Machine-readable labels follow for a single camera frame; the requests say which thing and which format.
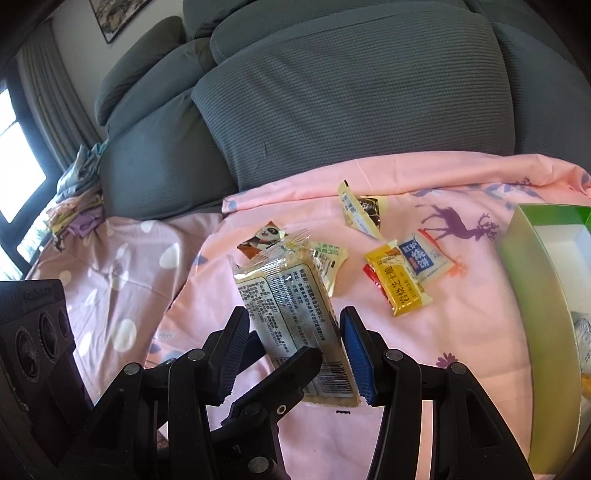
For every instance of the red snack packet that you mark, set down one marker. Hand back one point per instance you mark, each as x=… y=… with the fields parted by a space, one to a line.
x=371 y=274

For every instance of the green white snack packet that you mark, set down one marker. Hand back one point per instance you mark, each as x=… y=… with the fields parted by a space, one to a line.
x=330 y=263

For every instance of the grey throw pillow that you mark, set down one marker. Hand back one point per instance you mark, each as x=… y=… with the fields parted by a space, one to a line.
x=138 y=60

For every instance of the pile of folded cloths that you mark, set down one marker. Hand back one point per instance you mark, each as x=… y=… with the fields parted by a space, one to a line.
x=78 y=198

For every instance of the window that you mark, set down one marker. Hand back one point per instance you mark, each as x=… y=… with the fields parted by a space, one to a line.
x=14 y=152

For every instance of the pale yellow snack packet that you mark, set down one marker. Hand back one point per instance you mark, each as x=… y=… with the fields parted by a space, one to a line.
x=353 y=210

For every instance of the grey sofa back cushion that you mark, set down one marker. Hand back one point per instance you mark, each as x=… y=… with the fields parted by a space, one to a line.
x=157 y=157
x=549 y=78
x=351 y=97

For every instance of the pink deer print blanket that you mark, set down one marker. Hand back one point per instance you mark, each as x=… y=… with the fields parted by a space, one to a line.
x=461 y=323

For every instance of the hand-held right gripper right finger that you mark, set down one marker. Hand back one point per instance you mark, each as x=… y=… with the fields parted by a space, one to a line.
x=358 y=360

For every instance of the framed wall picture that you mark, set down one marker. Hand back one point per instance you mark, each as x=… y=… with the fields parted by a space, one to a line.
x=117 y=16

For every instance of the dotted lilac pink blanket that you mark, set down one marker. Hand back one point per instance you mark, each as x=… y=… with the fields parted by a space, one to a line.
x=115 y=267

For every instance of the grey striped curtain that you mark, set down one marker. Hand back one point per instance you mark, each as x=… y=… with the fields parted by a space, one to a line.
x=51 y=92

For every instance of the green cardboard box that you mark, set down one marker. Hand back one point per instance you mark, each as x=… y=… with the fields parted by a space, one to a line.
x=540 y=332

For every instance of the clear beige bar snack packet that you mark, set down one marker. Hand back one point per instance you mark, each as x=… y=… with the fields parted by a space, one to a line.
x=291 y=304

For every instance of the white blue snack packet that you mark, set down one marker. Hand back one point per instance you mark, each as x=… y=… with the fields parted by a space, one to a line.
x=427 y=258

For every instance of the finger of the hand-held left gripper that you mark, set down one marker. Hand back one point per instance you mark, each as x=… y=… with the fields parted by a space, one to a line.
x=277 y=387
x=254 y=350

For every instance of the brown panda snack packet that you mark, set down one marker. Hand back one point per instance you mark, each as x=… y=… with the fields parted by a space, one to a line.
x=261 y=240

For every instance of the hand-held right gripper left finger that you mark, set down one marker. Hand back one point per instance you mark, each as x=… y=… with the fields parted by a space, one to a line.
x=227 y=364

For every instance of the grey sofa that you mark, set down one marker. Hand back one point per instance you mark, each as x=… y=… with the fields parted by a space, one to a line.
x=323 y=18

